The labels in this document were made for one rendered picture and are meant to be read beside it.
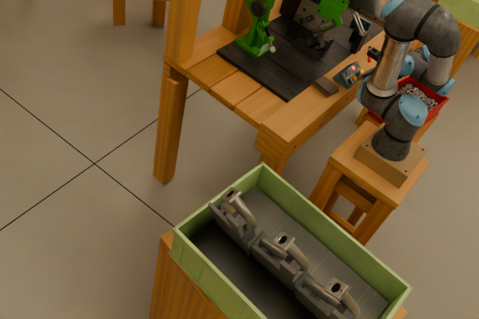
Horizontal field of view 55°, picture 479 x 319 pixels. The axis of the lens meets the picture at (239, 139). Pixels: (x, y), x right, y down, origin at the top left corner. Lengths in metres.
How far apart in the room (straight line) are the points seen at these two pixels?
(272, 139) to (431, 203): 1.62
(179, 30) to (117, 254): 1.16
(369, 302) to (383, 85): 0.75
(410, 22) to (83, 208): 1.84
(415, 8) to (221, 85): 0.86
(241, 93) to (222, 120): 1.13
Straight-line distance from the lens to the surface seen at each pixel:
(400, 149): 1.85
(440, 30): 1.48
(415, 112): 1.76
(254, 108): 1.89
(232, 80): 2.00
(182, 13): 1.88
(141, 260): 2.41
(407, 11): 1.50
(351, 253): 1.56
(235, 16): 2.23
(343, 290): 1.14
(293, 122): 1.86
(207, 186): 2.69
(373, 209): 1.93
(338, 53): 2.34
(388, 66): 1.67
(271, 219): 1.60
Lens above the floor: 2.15
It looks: 46 degrees down
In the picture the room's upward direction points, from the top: 16 degrees clockwise
